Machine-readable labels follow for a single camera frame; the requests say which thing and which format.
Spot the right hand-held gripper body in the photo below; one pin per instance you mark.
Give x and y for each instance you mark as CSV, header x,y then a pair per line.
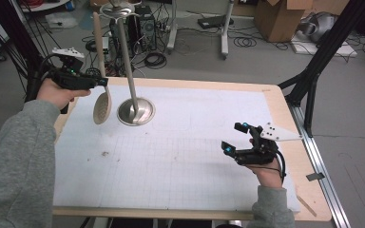
x,y
259,152

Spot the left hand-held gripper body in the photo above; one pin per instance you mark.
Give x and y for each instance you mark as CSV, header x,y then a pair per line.
x,y
71,77

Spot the beige slotted spoon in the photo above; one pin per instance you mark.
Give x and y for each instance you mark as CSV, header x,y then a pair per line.
x,y
102,109

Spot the metal stand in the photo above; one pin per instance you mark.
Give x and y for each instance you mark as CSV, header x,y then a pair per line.
x,y
136,112

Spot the person's left hand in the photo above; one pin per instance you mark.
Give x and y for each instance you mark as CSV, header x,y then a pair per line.
x,y
57,95

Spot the person's right hand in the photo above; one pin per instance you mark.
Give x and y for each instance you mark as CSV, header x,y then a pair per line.
x,y
267,175

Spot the grey computer tower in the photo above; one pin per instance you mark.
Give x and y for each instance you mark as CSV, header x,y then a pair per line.
x,y
114,34

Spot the clear plastic bag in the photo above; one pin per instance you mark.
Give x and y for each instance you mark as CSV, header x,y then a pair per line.
x,y
61,20

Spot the white grid paper sheet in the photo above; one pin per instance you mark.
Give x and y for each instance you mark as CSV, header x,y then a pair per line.
x,y
171,164

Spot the black tape piece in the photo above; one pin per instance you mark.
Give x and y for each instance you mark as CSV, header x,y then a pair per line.
x,y
315,176

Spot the black computer tower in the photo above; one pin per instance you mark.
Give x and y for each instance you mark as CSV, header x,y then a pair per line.
x,y
147,28

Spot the thin wooden stick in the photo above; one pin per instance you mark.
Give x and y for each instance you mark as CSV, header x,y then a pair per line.
x,y
306,205

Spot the white round platform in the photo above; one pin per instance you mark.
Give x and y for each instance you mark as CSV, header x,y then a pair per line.
x,y
49,5

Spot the white desk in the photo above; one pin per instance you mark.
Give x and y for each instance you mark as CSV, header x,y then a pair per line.
x,y
224,31

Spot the black flat device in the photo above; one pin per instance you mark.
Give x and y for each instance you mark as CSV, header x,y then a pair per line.
x,y
212,21

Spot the large cardboard box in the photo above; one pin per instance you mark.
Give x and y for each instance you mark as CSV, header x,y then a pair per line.
x,y
275,22

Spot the white flat board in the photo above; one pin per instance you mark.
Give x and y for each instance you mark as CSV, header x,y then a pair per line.
x,y
329,50

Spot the grey rounded device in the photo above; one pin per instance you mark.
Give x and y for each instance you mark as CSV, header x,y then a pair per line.
x,y
321,23

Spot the aluminium rail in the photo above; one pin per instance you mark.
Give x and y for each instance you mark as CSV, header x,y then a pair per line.
x,y
321,164

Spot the black metal frame post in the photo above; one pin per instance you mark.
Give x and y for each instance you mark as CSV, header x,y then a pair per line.
x,y
12,34

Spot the black metal frame strut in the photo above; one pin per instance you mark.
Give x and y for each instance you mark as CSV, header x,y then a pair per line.
x,y
326,47

